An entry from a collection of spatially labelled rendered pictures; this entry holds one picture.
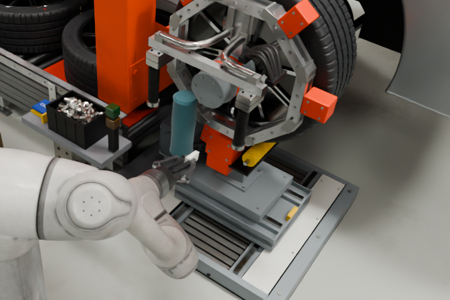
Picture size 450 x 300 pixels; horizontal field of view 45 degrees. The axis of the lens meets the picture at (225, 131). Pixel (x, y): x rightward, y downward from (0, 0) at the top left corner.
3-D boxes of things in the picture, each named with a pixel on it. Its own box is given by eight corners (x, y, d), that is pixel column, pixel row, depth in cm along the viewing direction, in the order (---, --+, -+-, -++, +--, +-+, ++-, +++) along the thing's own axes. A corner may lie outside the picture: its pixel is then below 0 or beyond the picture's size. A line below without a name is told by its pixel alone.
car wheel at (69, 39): (209, 58, 300) (214, 20, 285) (167, 126, 249) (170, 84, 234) (101, 31, 309) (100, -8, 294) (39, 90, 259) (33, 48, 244)
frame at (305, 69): (294, 157, 194) (329, 22, 160) (285, 167, 190) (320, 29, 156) (174, 98, 214) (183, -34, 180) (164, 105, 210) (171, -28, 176)
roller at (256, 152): (286, 134, 220) (289, 123, 216) (250, 173, 199) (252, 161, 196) (274, 128, 222) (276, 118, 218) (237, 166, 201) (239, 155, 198)
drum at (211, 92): (255, 90, 189) (261, 55, 180) (222, 117, 174) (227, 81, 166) (221, 74, 194) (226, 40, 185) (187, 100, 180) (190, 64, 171)
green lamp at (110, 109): (120, 114, 195) (120, 106, 193) (113, 120, 192) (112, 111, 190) (112, 110, 197) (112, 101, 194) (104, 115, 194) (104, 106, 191)
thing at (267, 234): (308, 203, 246) (313, 189, 240) (270, 254, 222) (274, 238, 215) (218, 157, 265) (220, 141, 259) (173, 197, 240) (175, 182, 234)
